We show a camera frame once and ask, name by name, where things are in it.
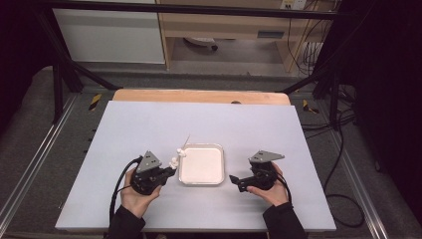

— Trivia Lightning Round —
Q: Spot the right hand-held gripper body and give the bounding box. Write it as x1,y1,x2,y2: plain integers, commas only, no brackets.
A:
243,149,286,192

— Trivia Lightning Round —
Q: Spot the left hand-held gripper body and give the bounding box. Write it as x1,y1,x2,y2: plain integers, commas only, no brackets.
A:
129,149,168,196

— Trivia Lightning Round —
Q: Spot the white tray with gold rim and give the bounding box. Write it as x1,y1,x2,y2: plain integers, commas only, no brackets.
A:
178,142,226,186

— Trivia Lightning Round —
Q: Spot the small white object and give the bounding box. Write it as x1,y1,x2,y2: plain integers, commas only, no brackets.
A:
172,133,191,167

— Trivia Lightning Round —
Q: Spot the person's right hand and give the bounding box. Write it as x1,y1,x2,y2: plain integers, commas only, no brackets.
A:
246,162,291,207

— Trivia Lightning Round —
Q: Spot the person's left hand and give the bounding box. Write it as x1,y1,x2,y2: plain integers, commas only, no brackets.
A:
119,167,163,219

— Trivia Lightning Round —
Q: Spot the light wooden table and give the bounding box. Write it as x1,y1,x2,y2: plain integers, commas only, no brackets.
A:
111,88,292,107

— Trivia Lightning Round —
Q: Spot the yellow and black tape strip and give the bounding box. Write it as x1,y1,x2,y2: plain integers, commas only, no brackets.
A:
302,99,320,115
88,93,104,113

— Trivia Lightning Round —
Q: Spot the office chair base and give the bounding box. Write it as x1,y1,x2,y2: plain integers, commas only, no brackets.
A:
183,36,220,52

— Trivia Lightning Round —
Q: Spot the white cabinet panel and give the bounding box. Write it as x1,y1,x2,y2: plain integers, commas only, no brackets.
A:
52,7,166,65

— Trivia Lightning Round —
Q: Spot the black curtain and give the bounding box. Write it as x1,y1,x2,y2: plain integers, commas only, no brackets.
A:
326,0,422,217

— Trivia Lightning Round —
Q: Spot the light wooden desk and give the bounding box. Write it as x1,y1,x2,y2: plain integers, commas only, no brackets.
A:
155,0,336,73

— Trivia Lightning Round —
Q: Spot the white power strip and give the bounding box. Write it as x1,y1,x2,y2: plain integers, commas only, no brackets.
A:
279,0,309,11

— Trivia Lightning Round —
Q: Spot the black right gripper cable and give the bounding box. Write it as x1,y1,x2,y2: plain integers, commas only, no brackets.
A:
262,168,294,204

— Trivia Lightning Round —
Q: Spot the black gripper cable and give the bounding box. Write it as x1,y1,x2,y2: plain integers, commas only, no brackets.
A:
108,155,144,230
262,168,294,204

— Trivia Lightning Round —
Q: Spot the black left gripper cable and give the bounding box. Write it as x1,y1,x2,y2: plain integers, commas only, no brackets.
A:
108,155,144,230

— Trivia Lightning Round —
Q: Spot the long black floor cable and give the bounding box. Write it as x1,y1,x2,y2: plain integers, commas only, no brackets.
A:
300,84,366,229

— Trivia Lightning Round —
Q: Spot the aluminium floor rail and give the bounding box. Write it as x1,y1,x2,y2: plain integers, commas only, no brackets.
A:
0,94,79,227
326,128,391,239

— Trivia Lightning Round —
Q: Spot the black metal frame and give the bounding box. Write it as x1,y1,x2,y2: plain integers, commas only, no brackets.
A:
33,0,359,125

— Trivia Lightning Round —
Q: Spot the bundle of hanging black cables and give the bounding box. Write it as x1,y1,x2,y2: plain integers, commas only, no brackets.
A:
287,0,336,77

